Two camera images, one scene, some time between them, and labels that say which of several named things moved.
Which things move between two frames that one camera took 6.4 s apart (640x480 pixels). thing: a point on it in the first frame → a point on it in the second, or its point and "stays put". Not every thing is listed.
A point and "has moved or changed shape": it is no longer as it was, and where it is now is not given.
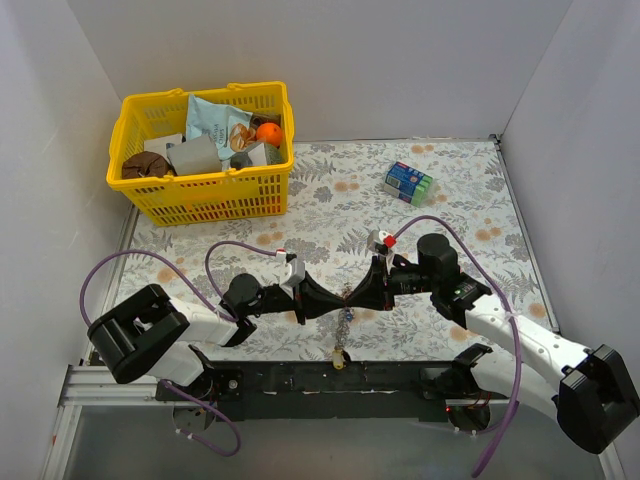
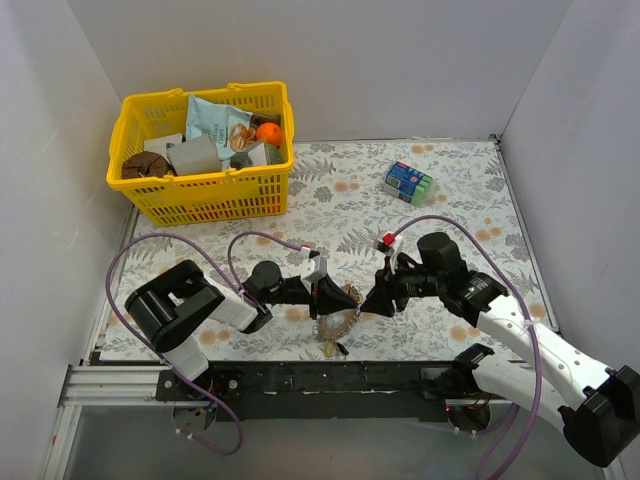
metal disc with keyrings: [344, 322] has moved or changed shape
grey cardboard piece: [198, 155] stays put
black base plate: [317, 390] stays put
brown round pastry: [145, 165] stays put
